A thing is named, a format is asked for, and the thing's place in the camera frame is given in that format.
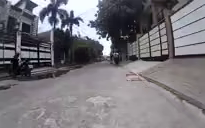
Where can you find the dark green hedge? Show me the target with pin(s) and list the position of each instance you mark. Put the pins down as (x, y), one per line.
(85, 50)

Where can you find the grey concrete road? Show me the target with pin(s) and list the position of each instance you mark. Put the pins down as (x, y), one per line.
(90, 100)

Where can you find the large dark tree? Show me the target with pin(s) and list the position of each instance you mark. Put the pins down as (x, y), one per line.
(123, 20)

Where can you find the small palm tree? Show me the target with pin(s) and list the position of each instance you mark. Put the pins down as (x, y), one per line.
(71, 20)

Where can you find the tall palm tree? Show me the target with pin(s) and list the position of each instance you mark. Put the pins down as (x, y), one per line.
(53, 11)

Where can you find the sloped concrete sidewalk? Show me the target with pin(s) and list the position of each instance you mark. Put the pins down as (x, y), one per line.
(183, 77)

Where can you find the person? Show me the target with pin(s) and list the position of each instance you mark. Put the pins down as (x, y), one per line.
(15, 65)

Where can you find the multi-storey building with balconies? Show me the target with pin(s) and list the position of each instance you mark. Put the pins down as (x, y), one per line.
(20, 16)

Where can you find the white slatted fence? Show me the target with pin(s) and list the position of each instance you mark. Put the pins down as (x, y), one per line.
(3, 53)

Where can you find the grey concrete sidewalk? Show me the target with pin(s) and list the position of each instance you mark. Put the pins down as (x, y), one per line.
(0, 84)

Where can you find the white slatted wall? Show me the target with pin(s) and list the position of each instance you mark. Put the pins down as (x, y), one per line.
(190, 30)

